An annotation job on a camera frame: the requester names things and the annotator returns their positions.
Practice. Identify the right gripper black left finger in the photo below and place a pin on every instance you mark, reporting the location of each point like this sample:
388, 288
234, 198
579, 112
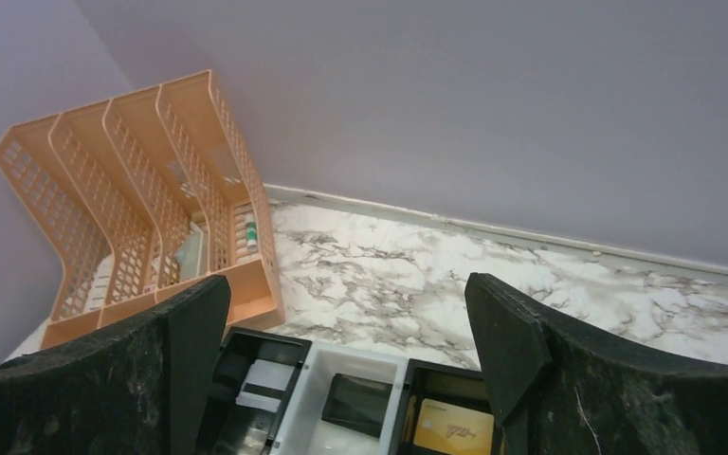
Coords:
136, 386

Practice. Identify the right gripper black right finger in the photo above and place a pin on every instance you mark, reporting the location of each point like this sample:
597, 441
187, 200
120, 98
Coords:
559, 385

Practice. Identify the silver grey credit card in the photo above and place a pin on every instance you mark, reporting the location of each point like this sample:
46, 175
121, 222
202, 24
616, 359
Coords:
265, 385

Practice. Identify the black right card bin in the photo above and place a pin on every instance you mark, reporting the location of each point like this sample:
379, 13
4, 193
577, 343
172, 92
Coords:
457, 386

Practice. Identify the black card bin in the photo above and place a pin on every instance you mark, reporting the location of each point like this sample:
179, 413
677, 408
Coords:
457, 386
230, 429

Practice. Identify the black left card bin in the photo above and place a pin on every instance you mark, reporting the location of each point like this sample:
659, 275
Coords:
230, 429

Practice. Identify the gold credit card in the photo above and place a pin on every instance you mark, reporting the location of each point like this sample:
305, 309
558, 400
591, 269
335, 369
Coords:
452, 429

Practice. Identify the dark card in holder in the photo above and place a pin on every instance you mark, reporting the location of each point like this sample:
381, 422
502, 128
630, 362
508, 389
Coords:
357, 403

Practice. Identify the white middle card bin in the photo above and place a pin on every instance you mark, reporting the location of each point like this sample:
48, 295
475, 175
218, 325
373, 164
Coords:
303, 432

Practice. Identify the grey flat eraser block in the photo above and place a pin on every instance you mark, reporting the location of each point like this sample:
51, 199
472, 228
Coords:
192, 256

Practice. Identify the green white battery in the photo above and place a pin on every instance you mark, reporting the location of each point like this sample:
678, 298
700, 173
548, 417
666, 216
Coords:
251, 234

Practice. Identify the peach plastic file organizer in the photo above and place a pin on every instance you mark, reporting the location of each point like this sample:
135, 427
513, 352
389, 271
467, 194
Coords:
114, 185

